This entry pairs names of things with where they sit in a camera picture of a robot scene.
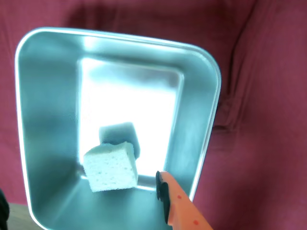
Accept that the dark red cloth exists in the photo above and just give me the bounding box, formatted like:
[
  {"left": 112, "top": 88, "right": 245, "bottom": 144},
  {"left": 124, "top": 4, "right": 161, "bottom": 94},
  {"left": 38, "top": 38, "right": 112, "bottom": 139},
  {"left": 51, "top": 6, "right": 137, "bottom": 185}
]
[{"left": 0, "top": 0, "right": 307, "bottom": 230}]

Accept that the beige sponge cube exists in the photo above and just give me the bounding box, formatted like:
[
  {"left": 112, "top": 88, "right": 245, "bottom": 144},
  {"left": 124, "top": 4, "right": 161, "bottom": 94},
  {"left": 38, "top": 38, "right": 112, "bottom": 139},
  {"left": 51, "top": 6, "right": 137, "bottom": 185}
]
[{"left": 83, "top": 141, "right": 139, "bottom": 193}]

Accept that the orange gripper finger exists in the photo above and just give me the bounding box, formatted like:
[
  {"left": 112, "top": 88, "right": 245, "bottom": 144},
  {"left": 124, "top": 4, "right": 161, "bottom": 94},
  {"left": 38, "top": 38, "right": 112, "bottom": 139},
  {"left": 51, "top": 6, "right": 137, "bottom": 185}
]
[{"left": 155, "top": 170, "right": 214, "bottom": 230}]

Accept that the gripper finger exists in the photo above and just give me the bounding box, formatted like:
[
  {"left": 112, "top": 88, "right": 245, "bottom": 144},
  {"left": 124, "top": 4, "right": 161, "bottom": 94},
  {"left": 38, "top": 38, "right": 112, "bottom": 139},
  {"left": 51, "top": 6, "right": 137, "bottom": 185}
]
[{"left": 0, "top": 189, "right": 10, "bottom": 227}]

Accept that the rectangular metal tray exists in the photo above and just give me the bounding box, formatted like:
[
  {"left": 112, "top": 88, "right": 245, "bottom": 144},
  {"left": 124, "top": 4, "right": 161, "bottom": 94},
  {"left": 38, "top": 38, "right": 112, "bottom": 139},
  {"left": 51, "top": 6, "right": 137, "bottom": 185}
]
[{"left": 14, "top": 26, "right": 222, "bottom": 230}]

